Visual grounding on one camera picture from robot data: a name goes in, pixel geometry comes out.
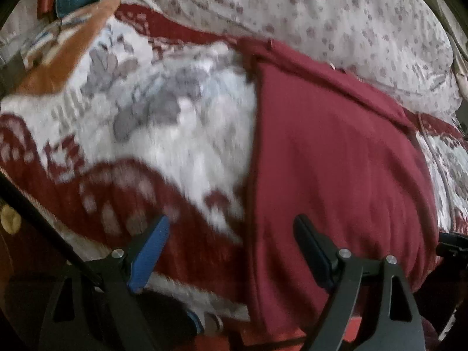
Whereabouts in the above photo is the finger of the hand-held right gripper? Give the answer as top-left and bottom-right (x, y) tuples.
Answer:
(436, 231), (468, 260)

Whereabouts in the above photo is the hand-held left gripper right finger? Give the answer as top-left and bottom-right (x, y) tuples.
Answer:
(292, 214), (426, 351)

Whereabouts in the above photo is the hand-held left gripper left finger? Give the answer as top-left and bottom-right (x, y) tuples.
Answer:
(38, 215), (171, 351)

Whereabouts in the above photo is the dark red knit garment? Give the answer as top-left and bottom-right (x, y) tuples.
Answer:
(241, 38), (439, 337)

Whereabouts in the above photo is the orange red cloth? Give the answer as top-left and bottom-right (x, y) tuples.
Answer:
(194, 316), (366, 351)

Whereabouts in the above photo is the plush floral blanket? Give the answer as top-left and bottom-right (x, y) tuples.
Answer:
(0, 0), (468, 322)

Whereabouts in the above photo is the yellow round object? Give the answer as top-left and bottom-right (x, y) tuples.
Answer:
(0, 205), (21, 233)

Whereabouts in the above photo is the floral print bedsheet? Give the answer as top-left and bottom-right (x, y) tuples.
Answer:
(0, 0), (465, 118)

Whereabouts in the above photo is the thick black cable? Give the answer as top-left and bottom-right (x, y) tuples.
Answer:
(0, 173), (103, 286)

